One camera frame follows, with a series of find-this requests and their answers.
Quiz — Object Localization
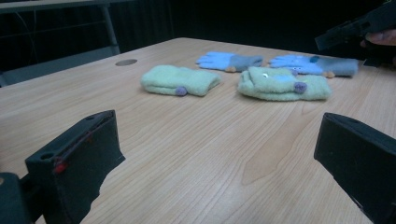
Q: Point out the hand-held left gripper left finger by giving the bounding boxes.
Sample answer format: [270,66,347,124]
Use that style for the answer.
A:
[24,109,126,224]

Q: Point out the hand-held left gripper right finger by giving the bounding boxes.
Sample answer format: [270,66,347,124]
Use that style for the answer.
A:
[313,112,396,224]

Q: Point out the green glove with face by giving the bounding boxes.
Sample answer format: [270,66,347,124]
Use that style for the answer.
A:
[236,65,332,102]

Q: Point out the green sock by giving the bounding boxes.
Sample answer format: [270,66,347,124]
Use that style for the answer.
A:
[140,64,222,97]

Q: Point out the grey table cable hole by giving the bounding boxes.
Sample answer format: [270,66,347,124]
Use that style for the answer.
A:
[115,58,138,67]

